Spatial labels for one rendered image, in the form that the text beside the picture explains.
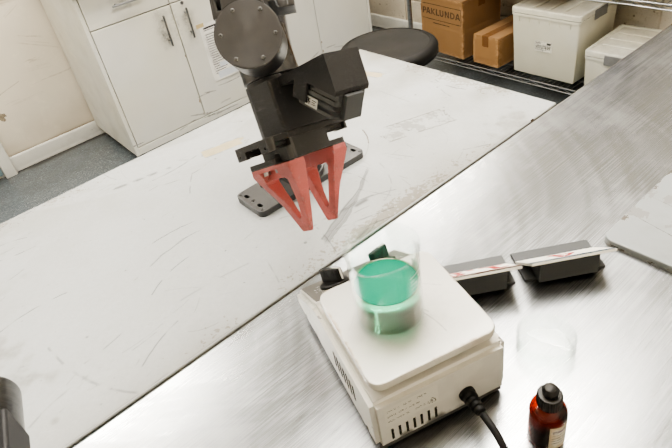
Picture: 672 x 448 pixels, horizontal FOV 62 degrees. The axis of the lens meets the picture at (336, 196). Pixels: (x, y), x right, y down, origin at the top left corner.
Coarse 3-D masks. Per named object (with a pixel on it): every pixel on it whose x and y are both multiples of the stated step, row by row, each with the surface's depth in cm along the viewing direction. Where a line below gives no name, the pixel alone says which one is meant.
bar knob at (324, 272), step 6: (324, 270) 59; (330, 270) 59; (336, 270) 58; (324, 276) 60; (330, 276) 59; (336, 276) 58; (342, 276) 58; (324, 282) 60; (330, 282) 59; (336, 282) 58; (342, 282) 58; (324, 288) 58; (330, 288) 58
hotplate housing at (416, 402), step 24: (312, 312) 56; (336, 336) 51; (336, 360) 52; (456, 360) 47; (480, 360) 47; (360, 384) 47; (408, 384) 46; (432, 384) 46; (456, 384) 48; (480, 384) 49; (360, 408) 49; (384, 408) 45; (408, 408) 46; (432, 408) 48; (456, 408) 50; (480, 408) 47; (384, 432) 47; (408, 432) 48
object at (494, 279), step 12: (456, 264) 65; (468, 264) 65; (480, 264) 65; (492, 264) 64; (468, 276) 58; (480, 276) 60; (492, 276) 60; (504, 276) 60; (468, 288) 60; (480, 288) 61; (492, 288) 61; (504, 288) 61
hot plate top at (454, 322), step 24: (432, 264) 54; (336, 288) 53; (432, 288) 51; (456, 288) 51; (336, 312) 51; (432, 312) 49; (456, 312) 49; (480, 312) 48; (360, 336) 48; (408, 336) 47; (432, 336) 47; (456, 336) 47; (480, 336) 46; (360, 360) 46; (384, 360) 46; (408, 360) 45; (432, 360) 45; (384, 384) 44
